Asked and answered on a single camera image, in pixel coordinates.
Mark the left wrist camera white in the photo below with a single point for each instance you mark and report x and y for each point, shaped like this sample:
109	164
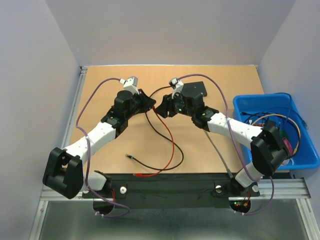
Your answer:
130	84

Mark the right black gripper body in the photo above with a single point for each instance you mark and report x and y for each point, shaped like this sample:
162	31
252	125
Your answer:
179	106

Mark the aluminium frame rail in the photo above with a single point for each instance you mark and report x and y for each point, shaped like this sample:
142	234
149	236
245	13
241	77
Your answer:
155	154

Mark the blue plastic bin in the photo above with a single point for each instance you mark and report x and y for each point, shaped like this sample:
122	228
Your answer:
280	108

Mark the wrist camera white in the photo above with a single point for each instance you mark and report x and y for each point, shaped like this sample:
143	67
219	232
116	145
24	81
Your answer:
177	86
130	84

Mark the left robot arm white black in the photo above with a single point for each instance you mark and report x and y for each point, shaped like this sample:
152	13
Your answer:
64	169

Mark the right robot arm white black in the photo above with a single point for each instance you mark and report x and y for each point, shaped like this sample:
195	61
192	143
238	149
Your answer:
268	150

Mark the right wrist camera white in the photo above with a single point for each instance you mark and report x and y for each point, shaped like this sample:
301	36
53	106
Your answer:
177	86

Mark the black network switch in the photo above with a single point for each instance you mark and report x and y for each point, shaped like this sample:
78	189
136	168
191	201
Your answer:
194	87

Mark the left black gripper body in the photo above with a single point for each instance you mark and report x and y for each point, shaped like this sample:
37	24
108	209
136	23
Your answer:
136	106

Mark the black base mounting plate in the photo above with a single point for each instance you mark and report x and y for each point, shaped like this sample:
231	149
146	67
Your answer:
170	191

